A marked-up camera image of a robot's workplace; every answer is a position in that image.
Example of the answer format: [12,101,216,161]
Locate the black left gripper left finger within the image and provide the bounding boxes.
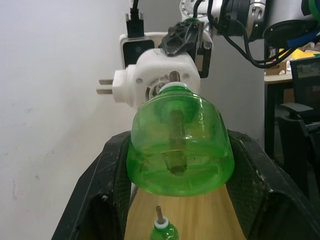
[51,131,133,240]

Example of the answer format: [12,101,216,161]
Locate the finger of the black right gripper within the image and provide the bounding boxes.
[158,21,203,57]
[194,39,214,79]

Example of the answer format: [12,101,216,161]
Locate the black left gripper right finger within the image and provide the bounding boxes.
[224,129,320,240]

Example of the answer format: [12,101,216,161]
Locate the white mosquito repellent heater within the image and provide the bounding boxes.
[96,48,202,111]

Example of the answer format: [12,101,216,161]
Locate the green liquid bottle with wick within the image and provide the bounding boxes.
[149,205,180,240]
[125,83,236,198]

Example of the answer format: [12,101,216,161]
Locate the beige office desk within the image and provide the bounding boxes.
[264,74,294,106]

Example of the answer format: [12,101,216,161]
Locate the cardboard box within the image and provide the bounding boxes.
[265,60,294,76]

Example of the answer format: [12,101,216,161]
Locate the yellow packet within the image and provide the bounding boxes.
[281,48,320,61]

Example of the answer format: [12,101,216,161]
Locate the black office chair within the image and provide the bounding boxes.
[274,59,320,181]

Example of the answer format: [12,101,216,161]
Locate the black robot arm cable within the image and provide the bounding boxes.
[212,13,308,70]

